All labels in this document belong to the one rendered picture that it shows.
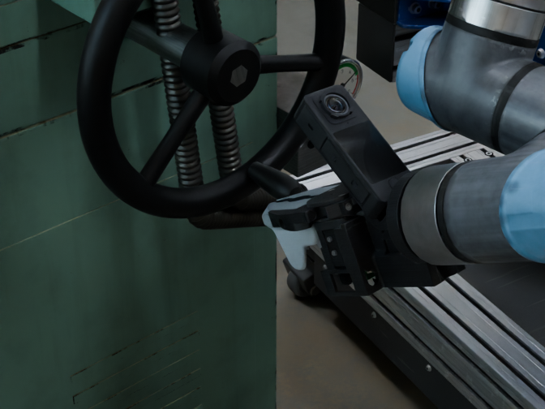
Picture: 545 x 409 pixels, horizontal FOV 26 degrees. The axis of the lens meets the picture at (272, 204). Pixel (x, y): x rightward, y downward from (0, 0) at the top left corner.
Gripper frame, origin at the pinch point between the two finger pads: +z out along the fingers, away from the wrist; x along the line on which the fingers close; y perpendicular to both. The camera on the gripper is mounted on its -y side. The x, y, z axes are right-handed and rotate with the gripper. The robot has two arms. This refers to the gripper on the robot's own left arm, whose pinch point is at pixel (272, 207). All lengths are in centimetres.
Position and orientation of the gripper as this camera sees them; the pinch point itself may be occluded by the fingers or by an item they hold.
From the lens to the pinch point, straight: 105.3
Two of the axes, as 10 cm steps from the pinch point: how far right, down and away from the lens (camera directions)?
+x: 7.5, -3.5, 5.6
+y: 3.2, 9.3, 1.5
